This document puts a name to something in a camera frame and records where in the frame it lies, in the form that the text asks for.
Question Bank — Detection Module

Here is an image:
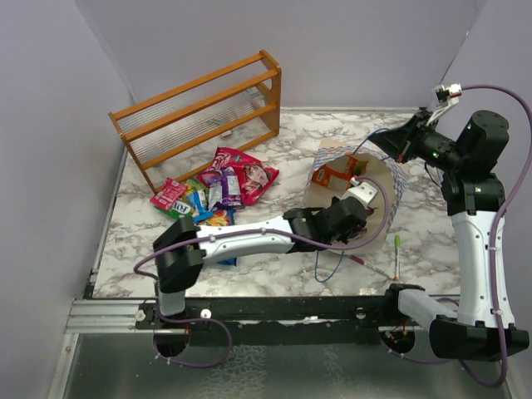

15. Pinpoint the green marker pen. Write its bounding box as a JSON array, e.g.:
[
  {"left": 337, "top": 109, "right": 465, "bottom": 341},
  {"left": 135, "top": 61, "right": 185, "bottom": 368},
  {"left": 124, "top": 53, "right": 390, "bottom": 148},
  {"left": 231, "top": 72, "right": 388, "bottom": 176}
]
[{"left": 394, "top": 234, "right": 401, "bottom": 281}]

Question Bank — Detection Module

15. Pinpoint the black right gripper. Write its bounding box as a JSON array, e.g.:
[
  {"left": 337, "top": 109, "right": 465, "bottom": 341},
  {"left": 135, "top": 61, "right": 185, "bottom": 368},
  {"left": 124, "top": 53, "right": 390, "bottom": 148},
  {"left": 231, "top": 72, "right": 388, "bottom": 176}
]
[{"left": 370, "top": 110, "right": 467, "bottom": 172}]

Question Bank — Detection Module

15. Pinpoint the blue gummy snack bag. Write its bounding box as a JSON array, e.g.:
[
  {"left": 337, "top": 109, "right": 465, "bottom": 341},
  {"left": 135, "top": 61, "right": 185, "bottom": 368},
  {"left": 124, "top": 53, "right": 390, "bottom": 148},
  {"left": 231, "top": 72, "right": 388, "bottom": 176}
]
[{"left": 197, "top": 209, "right": 237, "bottom": 267}]

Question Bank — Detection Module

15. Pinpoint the purple marker pen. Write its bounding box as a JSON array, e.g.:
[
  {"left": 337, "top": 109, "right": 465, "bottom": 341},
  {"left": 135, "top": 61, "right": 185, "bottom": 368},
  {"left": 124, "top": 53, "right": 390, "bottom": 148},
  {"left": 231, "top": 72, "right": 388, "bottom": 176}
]
[{"left": 349, "top": 255, "right": 394, "bottom": 280}]

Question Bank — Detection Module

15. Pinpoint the green snack bag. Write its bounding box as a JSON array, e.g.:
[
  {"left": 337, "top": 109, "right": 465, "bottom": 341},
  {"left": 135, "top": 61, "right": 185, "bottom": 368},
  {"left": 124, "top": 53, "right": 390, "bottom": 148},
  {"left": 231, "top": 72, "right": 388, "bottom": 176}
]
[{"left": 156, "top": 178, "right": 209, "bottom": 219}]

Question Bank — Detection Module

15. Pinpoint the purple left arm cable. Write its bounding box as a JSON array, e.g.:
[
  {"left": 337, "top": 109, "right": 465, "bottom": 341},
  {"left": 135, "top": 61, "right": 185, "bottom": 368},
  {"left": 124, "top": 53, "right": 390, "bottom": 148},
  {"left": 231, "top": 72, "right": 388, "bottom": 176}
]
[{"left": 133, "top": 176, "right": 392, "bottom": 321}]

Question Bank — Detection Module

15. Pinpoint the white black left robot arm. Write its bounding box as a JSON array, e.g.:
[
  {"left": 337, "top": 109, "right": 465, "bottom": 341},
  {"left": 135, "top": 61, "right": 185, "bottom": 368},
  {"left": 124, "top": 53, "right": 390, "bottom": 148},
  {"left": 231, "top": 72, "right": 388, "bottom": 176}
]
[{"left": 153, "top": 194, "right": 372, "bottom": 328}]

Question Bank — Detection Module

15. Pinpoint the red pink snack bag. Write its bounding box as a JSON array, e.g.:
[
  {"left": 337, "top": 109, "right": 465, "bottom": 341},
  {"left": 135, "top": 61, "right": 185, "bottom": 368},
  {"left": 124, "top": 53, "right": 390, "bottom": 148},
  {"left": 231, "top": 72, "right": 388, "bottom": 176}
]
[{"left": 211, "top": 147, "right": 279, "bottom": 206}]

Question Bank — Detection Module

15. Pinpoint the small blue snack packet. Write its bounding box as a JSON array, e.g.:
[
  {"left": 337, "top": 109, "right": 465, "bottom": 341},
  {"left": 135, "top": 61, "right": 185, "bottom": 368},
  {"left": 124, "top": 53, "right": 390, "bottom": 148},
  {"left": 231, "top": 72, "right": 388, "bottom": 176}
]
[{"left": 188, "top": 190, "right": 213, "bottom": 223}]

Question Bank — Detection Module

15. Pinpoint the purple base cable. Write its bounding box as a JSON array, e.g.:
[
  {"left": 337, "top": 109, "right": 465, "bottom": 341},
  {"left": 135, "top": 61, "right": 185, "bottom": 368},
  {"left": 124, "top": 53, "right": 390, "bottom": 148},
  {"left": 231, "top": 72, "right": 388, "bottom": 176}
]
[
  {"left": 151, "top": 318, "right": 233, "bottom": 369},
  {"left": 380, "top": 328, "right": 458, "bottom": 366}
]

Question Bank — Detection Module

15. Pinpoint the blue checkered paper bag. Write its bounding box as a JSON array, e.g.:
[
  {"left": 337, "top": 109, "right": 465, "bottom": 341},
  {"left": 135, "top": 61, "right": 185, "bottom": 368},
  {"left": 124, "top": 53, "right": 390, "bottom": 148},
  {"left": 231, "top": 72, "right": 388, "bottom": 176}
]
[{"left": 304, "top": 139, "right": 406, "bottom": 259}]

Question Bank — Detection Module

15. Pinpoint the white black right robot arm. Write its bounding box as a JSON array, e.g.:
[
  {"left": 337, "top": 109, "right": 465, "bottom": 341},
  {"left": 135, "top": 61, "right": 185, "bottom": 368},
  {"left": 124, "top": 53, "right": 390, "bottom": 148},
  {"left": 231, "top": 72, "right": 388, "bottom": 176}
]
[{"left": 370, "top": 110, "right": 530, "bottom": 362}]

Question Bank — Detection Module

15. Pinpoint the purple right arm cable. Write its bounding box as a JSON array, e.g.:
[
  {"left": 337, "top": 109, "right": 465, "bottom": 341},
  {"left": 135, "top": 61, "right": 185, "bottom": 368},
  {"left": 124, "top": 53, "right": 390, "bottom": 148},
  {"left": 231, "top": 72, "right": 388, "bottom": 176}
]
[{"left": 459, "top": 84, "right": 532, "bottom": 388}]

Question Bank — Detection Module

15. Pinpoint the orange wooden rack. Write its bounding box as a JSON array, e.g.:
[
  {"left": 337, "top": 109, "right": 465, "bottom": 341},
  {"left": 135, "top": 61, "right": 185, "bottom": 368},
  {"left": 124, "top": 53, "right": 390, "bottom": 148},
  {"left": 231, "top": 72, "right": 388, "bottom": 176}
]
[{"left": 109, "top": 50, "right": 282, "bottom": 193}]

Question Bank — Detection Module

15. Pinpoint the purple snack bag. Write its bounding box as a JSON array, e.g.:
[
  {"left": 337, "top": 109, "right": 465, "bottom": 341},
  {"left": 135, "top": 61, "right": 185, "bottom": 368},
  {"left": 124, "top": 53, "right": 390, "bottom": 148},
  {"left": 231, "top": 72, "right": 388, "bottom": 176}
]
[{"left": 198, "top": 167, "right": 244, "bottom": 210}]

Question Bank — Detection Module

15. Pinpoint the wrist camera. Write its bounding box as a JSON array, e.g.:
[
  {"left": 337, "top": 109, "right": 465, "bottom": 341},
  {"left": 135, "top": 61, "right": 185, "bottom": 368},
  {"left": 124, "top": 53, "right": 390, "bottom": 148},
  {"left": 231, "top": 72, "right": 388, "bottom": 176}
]
[
  {"left": 340, "top": 176, "right": 377, "bottom": 207},
  {"left": 426, "top": 83, "right": 462, "bottom": 126}
]

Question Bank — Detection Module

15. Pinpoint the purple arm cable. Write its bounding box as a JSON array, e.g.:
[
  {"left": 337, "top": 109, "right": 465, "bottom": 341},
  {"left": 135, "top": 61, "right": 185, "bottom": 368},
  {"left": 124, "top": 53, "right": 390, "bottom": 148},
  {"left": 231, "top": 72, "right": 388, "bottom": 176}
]
[
  {"left": 459, "top": 84, "right": 532, "bottom": 388},
  {"left": 133, "top": 176, "right": 392, "bottom": 321}
]

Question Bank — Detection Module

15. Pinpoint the red candy packet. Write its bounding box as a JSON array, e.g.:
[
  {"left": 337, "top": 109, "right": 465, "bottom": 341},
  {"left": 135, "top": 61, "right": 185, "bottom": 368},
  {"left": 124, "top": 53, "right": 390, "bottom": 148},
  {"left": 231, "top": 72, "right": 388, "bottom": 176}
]
[{"left": 150, "top": 178, "right": 187, "bottom": 210}]

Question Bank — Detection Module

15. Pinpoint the pink berry candy packet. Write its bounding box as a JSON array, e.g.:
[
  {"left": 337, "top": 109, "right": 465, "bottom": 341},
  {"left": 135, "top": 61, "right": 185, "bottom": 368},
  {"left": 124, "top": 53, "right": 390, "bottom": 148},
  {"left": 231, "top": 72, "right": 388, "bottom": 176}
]
[{"left": 348, "top": 206, "right": 381, "bottom": 240}]

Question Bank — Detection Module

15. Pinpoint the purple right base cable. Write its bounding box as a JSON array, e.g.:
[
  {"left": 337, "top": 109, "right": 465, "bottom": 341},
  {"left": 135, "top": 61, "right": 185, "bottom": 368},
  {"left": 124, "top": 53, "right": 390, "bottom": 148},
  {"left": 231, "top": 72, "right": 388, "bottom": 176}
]
[{"left": 380, "top": 328, "right": 458, "bottom": 366}]

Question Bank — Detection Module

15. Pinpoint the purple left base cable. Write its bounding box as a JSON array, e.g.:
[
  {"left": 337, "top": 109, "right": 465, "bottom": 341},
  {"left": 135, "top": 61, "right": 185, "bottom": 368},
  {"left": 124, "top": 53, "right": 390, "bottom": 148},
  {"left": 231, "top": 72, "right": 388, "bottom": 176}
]
[{"left": 151, "top": 318, "right": 233, "bottom": 369}]

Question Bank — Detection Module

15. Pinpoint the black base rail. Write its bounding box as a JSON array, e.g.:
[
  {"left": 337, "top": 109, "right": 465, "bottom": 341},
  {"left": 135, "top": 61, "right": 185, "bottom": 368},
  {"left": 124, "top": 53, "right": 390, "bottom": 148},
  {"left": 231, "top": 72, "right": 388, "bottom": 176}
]
[{"left": 135, "top": 293, "right": 406, "bottom": 347}]

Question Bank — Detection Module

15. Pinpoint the orange snack box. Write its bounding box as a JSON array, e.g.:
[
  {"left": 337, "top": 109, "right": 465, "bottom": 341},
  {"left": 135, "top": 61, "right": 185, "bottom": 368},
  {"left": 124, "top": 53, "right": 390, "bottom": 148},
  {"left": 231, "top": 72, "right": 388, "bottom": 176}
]
[{"left": 311, "top": 154, "right": 369, "bottom": 192}]

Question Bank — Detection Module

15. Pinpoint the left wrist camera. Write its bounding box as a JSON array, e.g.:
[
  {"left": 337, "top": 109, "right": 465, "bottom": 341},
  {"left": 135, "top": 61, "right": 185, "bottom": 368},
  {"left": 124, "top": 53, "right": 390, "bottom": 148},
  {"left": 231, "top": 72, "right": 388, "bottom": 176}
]
[{"left": 340, "top": 176, "right": 377, "bottom": 207}]

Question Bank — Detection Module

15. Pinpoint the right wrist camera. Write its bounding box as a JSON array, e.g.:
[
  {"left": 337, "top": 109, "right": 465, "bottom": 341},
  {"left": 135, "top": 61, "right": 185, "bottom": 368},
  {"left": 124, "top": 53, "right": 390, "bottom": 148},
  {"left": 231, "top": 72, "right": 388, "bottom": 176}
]
[{"left": 426, "top": 83, "right": 462, "bottom": 126}]

